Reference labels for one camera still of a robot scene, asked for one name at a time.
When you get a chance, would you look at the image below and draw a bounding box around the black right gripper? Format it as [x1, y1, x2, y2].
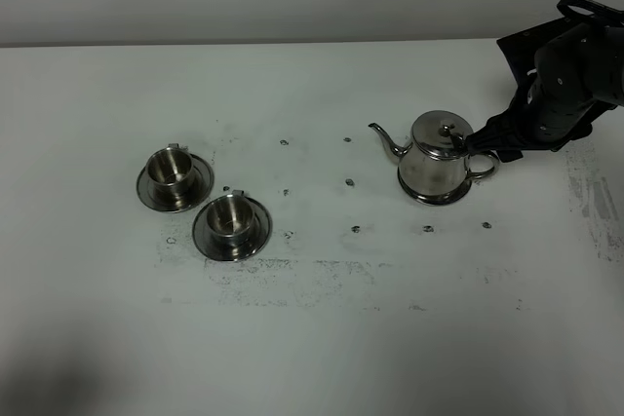
[464, 0, 623, 163]

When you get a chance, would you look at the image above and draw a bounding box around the stainless steel teapot saucer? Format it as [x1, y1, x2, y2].
[397, 173, 472, 206]

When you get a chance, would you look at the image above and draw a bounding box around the near stainless steel saucer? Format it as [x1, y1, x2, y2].
[192, 191, 272, 262]

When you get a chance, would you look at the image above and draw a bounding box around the near stainless steel teacup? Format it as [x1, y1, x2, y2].
[204, 191, 255, 246]

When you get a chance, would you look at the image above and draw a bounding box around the stainless steel teacup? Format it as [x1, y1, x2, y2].
[145, 143, 196, 197]
[204, 191, 255, 246]

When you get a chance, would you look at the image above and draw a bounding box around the far stainless steel saucer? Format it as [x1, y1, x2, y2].
[136, 153, 215, 212]

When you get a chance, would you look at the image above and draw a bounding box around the far stainless steel teacup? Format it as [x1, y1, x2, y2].
[145, 143, 196, 197]

